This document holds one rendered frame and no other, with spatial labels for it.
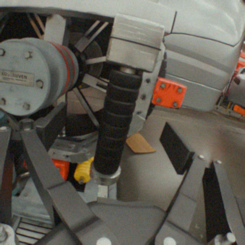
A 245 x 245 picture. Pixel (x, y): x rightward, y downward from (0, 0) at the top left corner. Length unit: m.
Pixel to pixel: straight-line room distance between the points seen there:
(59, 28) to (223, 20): 0.83
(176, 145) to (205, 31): 0.79
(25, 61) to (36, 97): 0.06
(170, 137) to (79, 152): 0.33
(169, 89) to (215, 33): 0.60
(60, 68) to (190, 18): 0.72
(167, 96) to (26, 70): 0.32
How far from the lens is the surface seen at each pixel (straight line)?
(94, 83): 0.48
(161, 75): 0.47
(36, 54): 0.25
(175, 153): 0.17
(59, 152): 0.48
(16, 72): 0.27
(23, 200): 0.86
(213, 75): 0.94
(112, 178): 0.20
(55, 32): 0.40
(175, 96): 0.41
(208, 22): 0.92
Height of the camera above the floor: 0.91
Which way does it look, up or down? 23 degrees down
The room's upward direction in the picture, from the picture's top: 14 degrees clockwise
